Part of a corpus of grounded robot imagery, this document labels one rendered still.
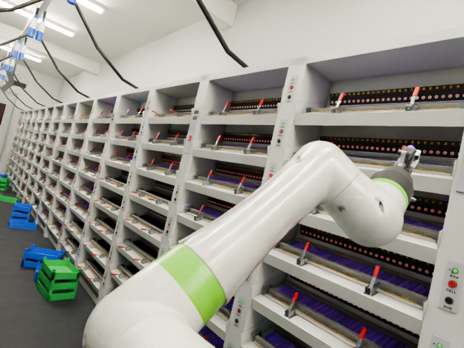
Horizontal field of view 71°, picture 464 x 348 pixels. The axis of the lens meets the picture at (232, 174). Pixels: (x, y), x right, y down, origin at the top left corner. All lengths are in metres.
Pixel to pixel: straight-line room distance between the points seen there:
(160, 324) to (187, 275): 0.08
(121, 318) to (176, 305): 0.07
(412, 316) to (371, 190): 0.53
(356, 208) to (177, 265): 0.32
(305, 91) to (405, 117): 0.46
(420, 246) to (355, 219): 0.47
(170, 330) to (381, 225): 0.39
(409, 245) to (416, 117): 0.39
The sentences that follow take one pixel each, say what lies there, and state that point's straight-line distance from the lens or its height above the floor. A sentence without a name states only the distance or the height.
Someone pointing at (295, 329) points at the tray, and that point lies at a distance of 1.29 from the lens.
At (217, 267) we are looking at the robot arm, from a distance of 0.47.
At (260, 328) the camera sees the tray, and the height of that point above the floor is 0.60.
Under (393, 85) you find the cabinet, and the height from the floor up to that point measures 1.68.
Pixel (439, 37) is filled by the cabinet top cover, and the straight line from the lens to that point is 1.23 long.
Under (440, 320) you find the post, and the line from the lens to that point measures 1.06.
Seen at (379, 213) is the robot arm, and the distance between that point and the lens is 0.61.
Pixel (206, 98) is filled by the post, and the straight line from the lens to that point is 1.94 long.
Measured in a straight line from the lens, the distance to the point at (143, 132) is 2.52.
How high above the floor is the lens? 1.16
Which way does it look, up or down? 2 degrees up
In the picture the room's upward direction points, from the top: 13 degrees clockwise
